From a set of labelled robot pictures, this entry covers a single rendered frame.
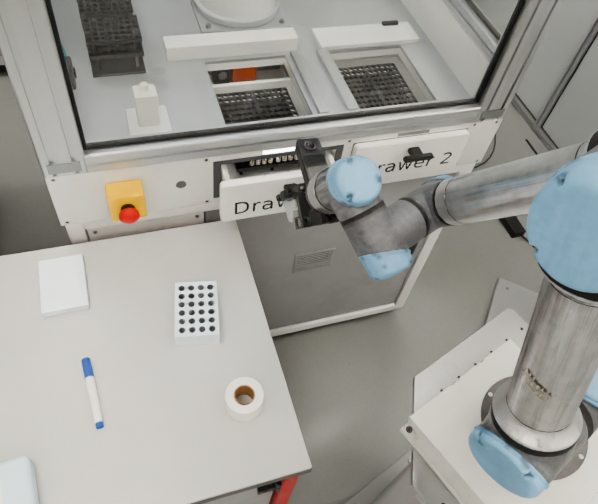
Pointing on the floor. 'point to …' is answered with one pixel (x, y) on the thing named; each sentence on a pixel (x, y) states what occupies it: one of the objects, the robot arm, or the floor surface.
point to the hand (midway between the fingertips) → (295, 195)
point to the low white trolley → (127, 377)
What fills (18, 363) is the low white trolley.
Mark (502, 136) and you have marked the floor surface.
